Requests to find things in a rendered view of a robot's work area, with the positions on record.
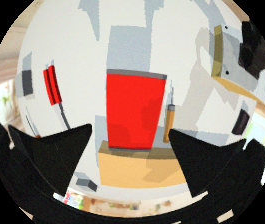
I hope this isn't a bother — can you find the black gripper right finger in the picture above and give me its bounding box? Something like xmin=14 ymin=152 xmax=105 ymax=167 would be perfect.
xmin=168 ymin=128 xmax=248 ymax=198

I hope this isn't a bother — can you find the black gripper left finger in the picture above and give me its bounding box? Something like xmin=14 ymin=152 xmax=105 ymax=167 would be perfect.
xmin=8 ymin=124 xmax=93 ymax=197

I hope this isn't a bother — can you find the tan panel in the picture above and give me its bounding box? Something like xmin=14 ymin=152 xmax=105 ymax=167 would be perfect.
xmin=97 ymin=140 xmax=187 ymax=189

